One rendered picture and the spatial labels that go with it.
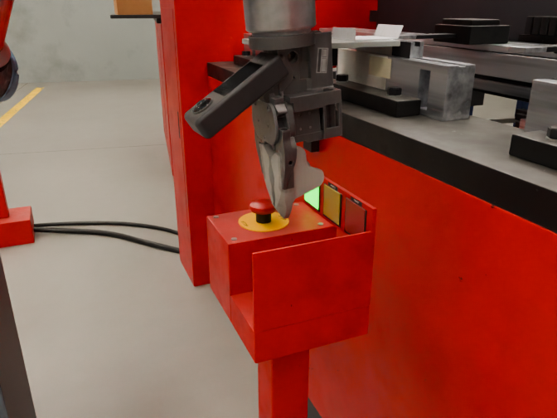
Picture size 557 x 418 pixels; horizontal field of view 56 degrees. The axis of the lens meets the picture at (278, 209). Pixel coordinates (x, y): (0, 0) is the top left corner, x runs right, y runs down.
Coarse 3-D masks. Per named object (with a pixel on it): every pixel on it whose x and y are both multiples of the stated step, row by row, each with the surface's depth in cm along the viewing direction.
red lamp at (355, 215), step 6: (348, 204) 67; (354, 204) 66; (348, 210) 67; (354, 210) 66; (360, 210) 65; (348, 216) 68; (354, 216) 66; (360, 216) 65; (348, 222) 68; (354, 222) 66; (360, 222) 65; (348, 228) 68; (354, 228) 67; (360, 228) 65
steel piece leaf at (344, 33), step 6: (336, 30) 106; (342, 30) 104; (348, 30) 102; (354, 30) 100; (336, 36) 107; (342, 36) 104; (348, 36) 103; (354, 36) 101; (360, 36) 108; (366, 36) 108; (372, 36) 108; (378, 36) 108; (384, 36) 108
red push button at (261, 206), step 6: (252, 204) 72; (258, 204) 72; (264, 204) 72; (270, 204) 72; (252, 210) 72; (258, 210) 71; (264, 210) 71; (270, 210) 71; (258, 216) 73; (264, 216) 72; (270, 216) 73; (258, 222) 73; (264, 222) 73
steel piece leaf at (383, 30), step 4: (380, 24) 111; (384, 24) 110; (376, 28) 112; (380, 28) 110; (384, 28) 109; (388, 28) 108; (392, 28) 107; (396, 28) 106; (400, 28) 105; (376, 32) 111; (380, 32) 110; (384, 32) 109; (388, 32) 108; (392, 32) 107; (396, 32) 105; (388, 36) 108; (392, 36) 106; (396, 36) 105
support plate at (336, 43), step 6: (246, 42) 104; (336, 42) 96; (342, 42) 96; (348, 42) 96; (354, 42) 97; (360, 42) 97; (366, 42) 98; (372, 42) 98; (378, 42) 99; (384, 42) 99; (390, 42) 100; (396, 42) 100; (336, 48) 96
